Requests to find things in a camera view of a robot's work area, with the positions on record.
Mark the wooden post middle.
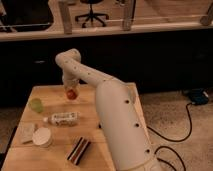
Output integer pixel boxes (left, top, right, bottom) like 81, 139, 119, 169
122, 0, 136, 31

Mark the wooden post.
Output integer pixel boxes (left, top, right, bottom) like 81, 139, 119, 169
122, 0, 136, 31
200, 2, 213, 26
58, 0, 72, 34

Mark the black office chair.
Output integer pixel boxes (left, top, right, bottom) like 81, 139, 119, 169
75, 0, 109, 28

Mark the wooden post left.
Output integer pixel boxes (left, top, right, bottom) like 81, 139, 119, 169
58, 0, 72, 34

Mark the wooden post right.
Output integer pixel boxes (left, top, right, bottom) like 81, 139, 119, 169
200, 2, 213, 26

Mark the blue black floor device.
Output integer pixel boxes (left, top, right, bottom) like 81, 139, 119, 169
182, 89, 209, 105

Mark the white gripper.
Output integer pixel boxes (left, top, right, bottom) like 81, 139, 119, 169
62, 71, 79, 92

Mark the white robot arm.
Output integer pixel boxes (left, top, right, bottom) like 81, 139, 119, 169
55, 49, 163, 171

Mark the green plastic cup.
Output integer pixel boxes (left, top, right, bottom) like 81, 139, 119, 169
29, 98, 43, 113

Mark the striped brown black package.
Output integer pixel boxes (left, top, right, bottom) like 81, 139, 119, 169
67, 137, 90, 165

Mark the clear plastic bottle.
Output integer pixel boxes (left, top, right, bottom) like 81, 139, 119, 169
43, 112, 78, 126

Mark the red apple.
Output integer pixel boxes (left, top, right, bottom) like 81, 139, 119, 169
66, 89, 78, 100

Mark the black power cable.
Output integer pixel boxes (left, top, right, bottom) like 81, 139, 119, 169
146, 102, 197, 171

